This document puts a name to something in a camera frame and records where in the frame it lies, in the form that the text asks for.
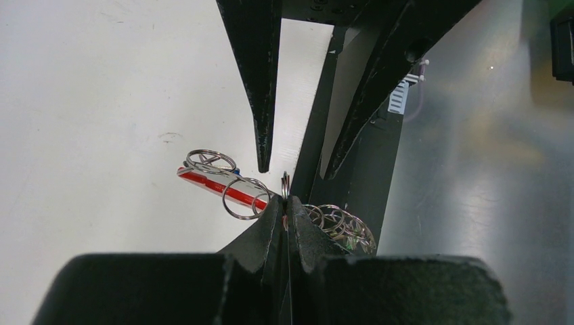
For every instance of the black plastic bin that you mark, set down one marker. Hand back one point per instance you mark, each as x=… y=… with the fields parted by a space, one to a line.
x=561 y=34

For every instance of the silver key organiser plate with rings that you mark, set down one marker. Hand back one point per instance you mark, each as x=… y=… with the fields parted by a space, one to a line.
x=246 y=198

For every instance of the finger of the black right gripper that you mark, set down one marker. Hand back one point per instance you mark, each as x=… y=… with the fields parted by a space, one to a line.
x=385 y=41
x=253 y=28

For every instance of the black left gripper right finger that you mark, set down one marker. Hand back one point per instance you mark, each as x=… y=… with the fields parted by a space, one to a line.
x=331 y=286

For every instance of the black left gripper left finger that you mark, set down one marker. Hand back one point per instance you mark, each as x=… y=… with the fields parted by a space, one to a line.
x=227 y=287

